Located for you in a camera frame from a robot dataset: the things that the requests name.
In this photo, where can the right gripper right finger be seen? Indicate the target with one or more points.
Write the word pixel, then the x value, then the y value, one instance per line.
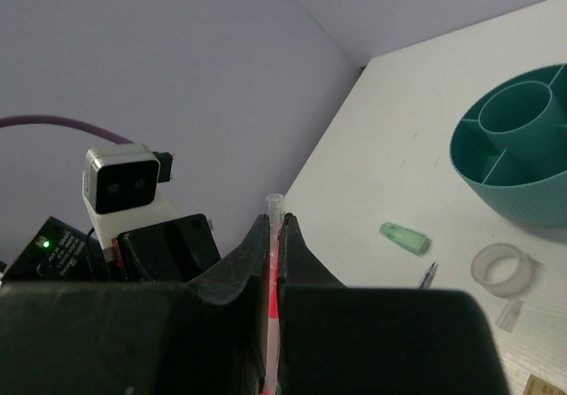
pixel 340 340

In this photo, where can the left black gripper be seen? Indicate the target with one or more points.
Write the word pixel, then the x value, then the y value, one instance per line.
pixel 171 251

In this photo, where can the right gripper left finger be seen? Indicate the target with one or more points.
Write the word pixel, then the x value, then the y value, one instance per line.
pixel 206 336

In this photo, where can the red pen clear barrel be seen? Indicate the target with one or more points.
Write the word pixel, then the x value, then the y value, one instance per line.
pixel 276 212

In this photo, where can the small clear pen cap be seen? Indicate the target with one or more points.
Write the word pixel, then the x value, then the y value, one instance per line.
pixel 509 315

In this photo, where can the clear tape roll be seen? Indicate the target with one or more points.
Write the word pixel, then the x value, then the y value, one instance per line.
pixel 504 270

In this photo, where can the teal round compartment organizer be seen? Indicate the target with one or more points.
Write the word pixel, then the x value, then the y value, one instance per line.
pixel 510 147

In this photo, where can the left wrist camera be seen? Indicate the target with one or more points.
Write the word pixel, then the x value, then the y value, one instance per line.
pixel 120 190

